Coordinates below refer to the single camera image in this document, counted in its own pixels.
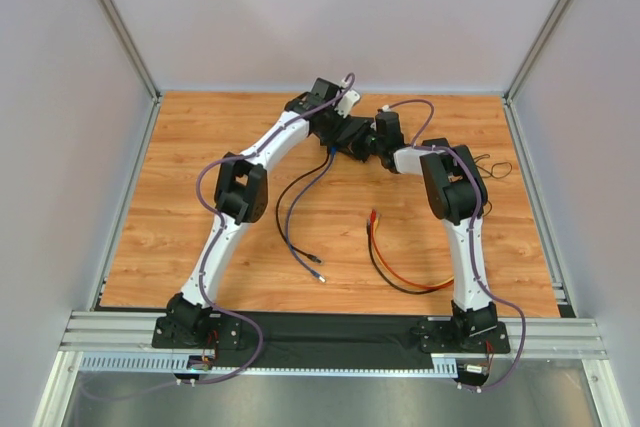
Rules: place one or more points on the aluminium right frame post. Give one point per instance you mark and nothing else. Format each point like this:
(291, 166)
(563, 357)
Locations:
(544, 35)

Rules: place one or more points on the black network switch box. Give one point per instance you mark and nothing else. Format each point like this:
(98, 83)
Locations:
(352, 128)

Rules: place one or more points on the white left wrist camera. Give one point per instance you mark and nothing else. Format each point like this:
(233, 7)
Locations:
(348, 97)

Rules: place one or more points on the black power adapter with cord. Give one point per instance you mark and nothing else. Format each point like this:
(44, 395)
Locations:
(489, 169)

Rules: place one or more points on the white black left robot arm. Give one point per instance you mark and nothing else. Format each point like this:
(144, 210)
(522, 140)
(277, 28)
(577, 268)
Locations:
(235, 189)

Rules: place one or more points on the grey slotted cable duct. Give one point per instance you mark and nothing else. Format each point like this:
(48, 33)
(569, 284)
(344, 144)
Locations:
(183, 364)

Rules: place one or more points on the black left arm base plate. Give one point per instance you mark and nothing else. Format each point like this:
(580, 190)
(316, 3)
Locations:
(230, 334)

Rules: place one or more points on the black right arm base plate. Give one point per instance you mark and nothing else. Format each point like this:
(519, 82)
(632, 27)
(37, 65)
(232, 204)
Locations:
(440, 335)

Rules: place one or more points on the black cloth strip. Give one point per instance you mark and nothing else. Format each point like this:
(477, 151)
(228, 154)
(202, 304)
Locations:
(339, 341)

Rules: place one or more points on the aluminium front frame rail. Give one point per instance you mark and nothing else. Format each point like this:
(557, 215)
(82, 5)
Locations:
(131, 331)

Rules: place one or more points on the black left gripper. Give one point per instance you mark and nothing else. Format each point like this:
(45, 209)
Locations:
(345, 132)

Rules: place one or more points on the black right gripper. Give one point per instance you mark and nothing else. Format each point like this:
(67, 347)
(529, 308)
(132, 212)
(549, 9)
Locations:
(364, 148)

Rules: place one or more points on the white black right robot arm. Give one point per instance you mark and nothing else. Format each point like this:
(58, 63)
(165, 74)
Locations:
(456, 194)

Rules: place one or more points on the aluminium frame post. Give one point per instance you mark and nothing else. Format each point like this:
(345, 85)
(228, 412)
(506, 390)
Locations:
(544, 35)
(116, 21)

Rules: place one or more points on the aluminium left frame post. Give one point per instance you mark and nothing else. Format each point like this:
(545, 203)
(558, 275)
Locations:
(116, 21)

